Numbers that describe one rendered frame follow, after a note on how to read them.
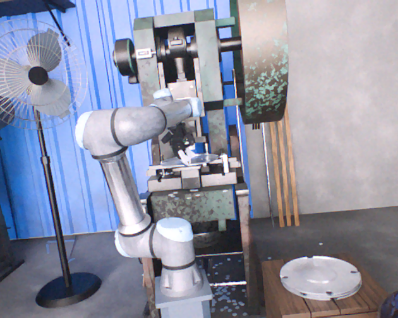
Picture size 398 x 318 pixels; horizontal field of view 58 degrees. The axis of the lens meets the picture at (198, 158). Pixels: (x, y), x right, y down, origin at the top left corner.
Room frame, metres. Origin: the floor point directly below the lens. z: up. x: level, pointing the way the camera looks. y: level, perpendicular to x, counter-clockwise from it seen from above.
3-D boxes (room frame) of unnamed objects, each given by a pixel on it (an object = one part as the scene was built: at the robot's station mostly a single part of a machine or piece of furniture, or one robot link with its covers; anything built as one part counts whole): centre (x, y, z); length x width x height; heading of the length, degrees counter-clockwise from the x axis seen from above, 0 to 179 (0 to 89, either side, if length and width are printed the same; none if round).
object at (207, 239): (1.89, 0.04, 0.36); 0.34 x 0.34 x 0.10
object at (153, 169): (1.91, 0.21, 0.76); 0.17 x 0.06 x 0.10; 86
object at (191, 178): (1.72, 0.05, 0.72); 0.25 x 0.14 x 0.14; 176
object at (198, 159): (1.77, 0.05, 0.78); 0.29 x 0.29 x 0.01
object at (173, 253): (1.16, 0.12, 0.62); 0.13 x 0.12 x 0.14; 71
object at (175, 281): (1.16, 0.11, 0.50); 0.15 x 0.15 x 0.10
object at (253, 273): (2.01, -0.24, 0.45); 0.92 x 0.12 x 0.90; 176
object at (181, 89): (1.85, 0.04, 1.04); 0.17 x 0.15 x 0.30; 176
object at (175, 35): (1.89, 0.04, 1.27); 0.21 x 0.12 x 0.34; 176
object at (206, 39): (2.04, 0.03, 0.83); 0.79 x 0.43 x 1.34; 176
